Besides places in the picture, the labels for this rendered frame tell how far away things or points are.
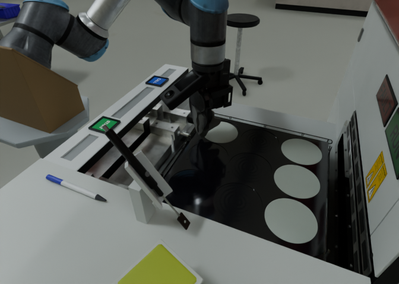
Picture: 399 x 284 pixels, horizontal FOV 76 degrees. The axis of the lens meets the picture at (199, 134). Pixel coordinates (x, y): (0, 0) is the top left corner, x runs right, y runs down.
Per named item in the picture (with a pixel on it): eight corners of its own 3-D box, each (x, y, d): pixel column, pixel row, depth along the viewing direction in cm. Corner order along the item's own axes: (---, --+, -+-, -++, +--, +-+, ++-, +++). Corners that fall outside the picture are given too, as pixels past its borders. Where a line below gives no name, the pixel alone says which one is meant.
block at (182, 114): (190, 118, 81) (190, 110, 79) (186, 124, 78) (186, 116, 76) (168, 113, 83) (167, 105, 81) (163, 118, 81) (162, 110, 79)
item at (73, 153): (189, 101, 101) (188, 67, 92) (92, 213, 61) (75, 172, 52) (168, 96, 103) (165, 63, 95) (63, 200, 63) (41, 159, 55)
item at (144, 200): (176, 215, 43) (170, 158, 35) (165, 234, 41) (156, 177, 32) (145, 204, 45) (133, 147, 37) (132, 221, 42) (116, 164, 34)
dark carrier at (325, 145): (328, 144, 69) (328, 142, 69) (323, 263, 44) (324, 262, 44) (208, 116, 79) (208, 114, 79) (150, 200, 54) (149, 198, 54)
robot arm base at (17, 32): (-17, 47, 77) (-4, 18, 79) (30, 70, 91) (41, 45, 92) (12, 51, 71) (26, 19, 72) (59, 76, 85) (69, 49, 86)
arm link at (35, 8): (9, 25, 82) (25, -11, 84) (52, 49, 92) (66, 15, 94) (18, 19, 74) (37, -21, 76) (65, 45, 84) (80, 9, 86)
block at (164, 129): (180, 132, 75) (179, 125, 73) (174, 139, 72) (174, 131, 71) (156, 126, 77) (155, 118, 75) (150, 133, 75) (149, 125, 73)
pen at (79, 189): (107, 196, 45) (48, 173, 50) (103, 201, 44) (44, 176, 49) (108, 199, 46) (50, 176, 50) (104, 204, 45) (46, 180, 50)
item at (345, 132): (340, 147, 75) (352, 120, 69) (344, 306, 43) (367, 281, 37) (333, 145, 76) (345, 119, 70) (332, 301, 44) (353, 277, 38)
